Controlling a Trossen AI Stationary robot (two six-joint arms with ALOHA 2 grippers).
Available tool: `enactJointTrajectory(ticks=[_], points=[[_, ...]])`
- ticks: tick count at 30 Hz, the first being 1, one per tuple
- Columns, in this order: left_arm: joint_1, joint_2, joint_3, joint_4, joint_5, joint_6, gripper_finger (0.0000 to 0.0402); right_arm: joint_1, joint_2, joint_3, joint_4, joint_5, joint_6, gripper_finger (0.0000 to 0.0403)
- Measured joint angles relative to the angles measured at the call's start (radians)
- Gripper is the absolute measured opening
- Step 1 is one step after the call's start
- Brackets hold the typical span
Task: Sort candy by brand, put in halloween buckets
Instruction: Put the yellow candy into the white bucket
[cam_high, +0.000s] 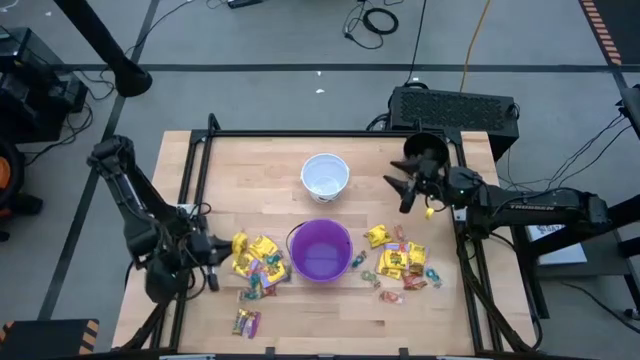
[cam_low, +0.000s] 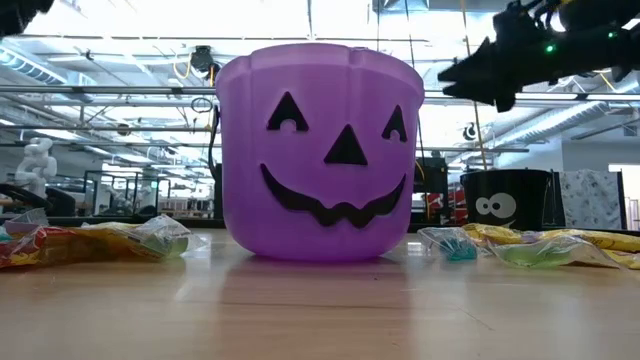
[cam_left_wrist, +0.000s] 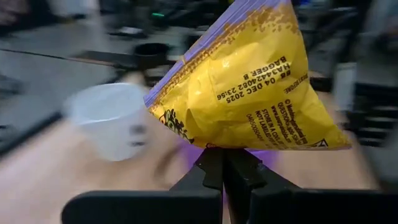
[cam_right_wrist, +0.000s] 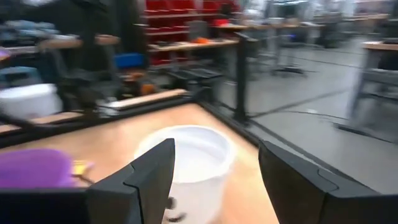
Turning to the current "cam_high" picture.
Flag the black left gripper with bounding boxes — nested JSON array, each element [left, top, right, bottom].
[[191, 230, 235, 294]]

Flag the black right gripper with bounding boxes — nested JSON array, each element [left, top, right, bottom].
[[383, 151, 448, 215]]

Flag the purple and yellow candy pack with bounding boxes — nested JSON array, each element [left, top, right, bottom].
[[231, 308, 262, 340]]

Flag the black skull-print halloween bucket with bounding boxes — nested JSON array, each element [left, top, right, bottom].
[[402, 131, 450, 169]]

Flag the white ghost-face halloween bucket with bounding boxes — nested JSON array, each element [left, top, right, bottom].
[[299, 152, 351, 205]]

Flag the purple halloween bucket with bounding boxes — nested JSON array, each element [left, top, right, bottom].
[[285, 218, 355, 285]]

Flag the black computer case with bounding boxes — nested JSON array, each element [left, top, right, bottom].
[[388, 85, 521, 162]]

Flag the white printed sheet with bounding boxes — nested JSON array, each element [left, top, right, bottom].
[[525, 222, 589, 266]]

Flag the black mat with hazard stripe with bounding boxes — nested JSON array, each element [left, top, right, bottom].
[[0, 318, 100, 360], [578, 0, 640, 67]]

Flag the black side stand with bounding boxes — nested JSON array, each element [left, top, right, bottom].
[[509, 202, 632, 279]]

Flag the black gantry beam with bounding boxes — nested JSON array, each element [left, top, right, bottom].
[[524, 193, 640, 261]]

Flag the orange and black machine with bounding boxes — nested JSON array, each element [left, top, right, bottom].
[[0, 137, 45, 242]]

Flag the black pole with round base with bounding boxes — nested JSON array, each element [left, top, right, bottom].
[[52, 0, 154, 99]]

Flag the black equipment cases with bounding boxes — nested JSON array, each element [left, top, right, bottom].
[[0, 27, 90, 145]]

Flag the black aluminium table frame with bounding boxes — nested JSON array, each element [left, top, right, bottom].
[[112, 112, 545, 360]]

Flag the black power cable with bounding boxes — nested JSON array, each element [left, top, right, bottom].
[[403, 0, 429, 86]]

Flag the yellow floor cable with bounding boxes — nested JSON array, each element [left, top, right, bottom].
[[458, 0, 494, 94]]

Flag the coiled black cable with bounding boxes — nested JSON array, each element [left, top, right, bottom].
[[342, 0, 401, 51]]

